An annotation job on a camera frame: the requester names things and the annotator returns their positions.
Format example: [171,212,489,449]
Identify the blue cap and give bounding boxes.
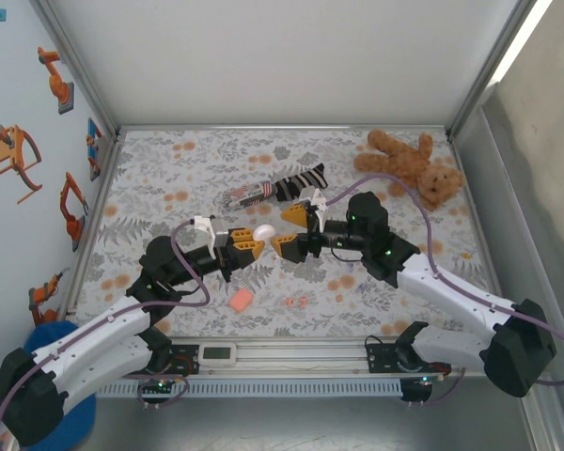
[23,321,98,447]

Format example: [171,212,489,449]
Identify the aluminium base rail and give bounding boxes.
[93,336,452,380]

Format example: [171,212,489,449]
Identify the orange grey gripper sticker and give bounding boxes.
[0,124,44,205]

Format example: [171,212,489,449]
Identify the white slotted cable duct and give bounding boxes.
[93,378,403,399]

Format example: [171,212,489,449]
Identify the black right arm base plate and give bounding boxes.
[365,334,452,377]

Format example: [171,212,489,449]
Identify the floral table cloth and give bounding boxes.
[77,129,504,339]

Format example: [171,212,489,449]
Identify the aluminium frame cross bar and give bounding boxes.
[117,123,452,133]

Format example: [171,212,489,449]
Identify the black white striped sock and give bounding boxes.
[273,162,330,204]

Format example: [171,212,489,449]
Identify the rolled flag print packet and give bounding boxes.
[221,180,278,212]

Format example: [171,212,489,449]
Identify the pink earbud charging case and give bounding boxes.
[229,288,255,315]

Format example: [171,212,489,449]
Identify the aluminium frame side rail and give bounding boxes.
[58,133,123,320]
[450,133,564,451]

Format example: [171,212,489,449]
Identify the aluminium frame post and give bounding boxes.
[446,0,540,137]
[30,0,121,140]

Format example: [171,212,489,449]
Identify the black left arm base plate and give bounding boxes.
[168,343,201,377]

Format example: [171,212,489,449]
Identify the white digital timer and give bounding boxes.
[197,343,238,366]

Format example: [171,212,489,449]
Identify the green-lit circuit board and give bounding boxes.
[140,377,176,392]
[401,373,441,403]

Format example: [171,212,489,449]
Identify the blue orange machine sticker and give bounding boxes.
[85,117,104,182]

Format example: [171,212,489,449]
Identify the brown teddy bear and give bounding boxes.
[352,129,466,211]

